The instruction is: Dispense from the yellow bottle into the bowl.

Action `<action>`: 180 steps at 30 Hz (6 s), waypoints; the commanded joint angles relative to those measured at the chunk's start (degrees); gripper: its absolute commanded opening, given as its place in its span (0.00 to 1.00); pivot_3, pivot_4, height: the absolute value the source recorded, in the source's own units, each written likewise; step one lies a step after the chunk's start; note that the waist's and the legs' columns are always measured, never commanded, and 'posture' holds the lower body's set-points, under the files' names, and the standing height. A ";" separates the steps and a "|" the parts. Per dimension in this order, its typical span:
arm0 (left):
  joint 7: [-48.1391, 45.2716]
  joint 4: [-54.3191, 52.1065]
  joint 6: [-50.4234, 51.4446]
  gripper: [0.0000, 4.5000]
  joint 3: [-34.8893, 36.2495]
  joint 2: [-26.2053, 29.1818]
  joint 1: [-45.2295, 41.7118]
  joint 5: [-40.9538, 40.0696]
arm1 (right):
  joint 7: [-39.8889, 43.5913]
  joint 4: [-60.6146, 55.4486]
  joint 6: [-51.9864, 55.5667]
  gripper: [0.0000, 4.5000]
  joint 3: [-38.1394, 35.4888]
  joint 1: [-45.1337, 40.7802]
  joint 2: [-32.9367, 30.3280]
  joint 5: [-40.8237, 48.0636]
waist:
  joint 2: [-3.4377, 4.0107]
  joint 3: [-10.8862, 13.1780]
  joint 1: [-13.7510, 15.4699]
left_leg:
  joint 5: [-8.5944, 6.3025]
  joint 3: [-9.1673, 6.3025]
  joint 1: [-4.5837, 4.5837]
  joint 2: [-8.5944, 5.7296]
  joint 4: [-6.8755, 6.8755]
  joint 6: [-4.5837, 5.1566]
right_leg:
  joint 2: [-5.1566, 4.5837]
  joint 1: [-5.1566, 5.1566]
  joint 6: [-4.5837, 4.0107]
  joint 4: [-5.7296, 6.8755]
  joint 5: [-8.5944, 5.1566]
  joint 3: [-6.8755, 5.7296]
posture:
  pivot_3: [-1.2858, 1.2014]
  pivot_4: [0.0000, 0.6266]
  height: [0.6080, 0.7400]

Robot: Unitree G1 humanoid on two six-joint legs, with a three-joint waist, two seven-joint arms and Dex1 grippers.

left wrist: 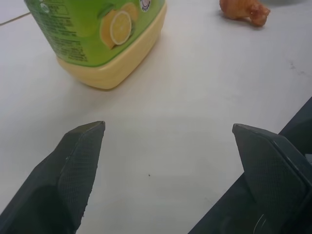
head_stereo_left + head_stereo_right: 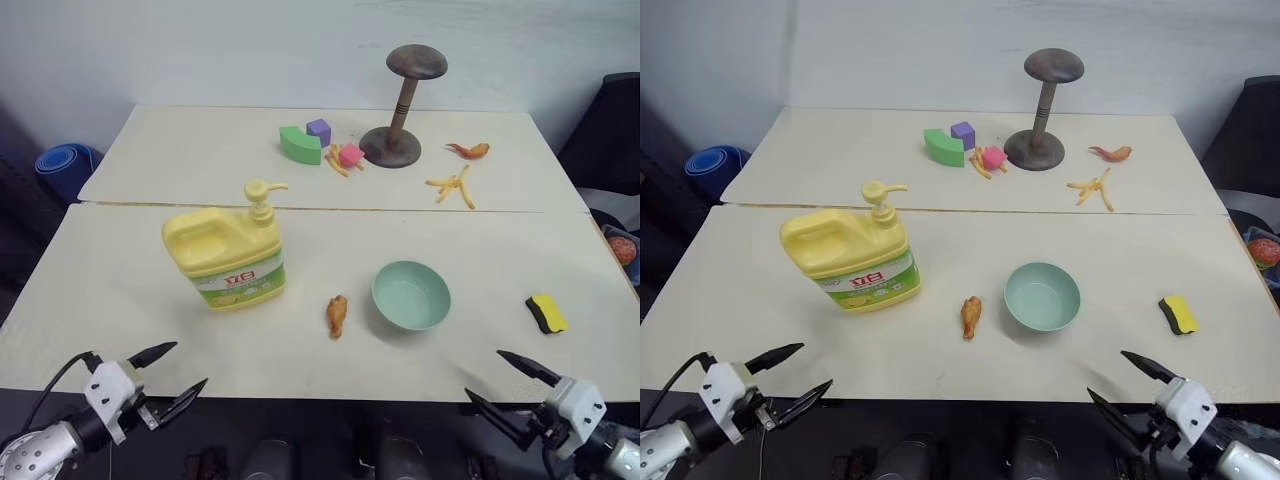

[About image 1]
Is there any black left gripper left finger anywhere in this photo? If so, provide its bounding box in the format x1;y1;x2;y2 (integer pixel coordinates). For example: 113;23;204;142
0;120;106;234

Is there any orange fried chicken toy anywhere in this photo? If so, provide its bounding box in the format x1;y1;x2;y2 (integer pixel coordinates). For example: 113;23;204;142
219;0;271;27

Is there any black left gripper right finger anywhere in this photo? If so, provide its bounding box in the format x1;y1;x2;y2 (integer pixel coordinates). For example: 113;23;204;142
232;123;312;234

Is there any yellow bottle with green label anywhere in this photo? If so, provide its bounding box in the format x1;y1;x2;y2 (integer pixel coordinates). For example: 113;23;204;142
23;0;168;90

